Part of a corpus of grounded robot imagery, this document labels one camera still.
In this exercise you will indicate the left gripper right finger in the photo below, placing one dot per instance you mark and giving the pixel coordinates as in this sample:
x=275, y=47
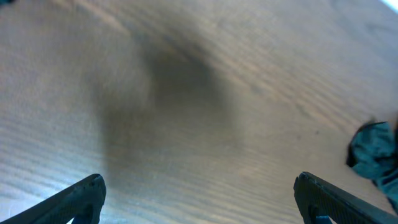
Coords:
x=319, y=201

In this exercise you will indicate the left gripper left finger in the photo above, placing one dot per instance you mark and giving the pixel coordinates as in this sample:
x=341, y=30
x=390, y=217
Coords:
x=80, y=203

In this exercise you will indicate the black printed cycling jersey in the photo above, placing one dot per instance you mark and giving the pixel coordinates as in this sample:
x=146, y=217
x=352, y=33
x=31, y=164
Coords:
x=372, y=154

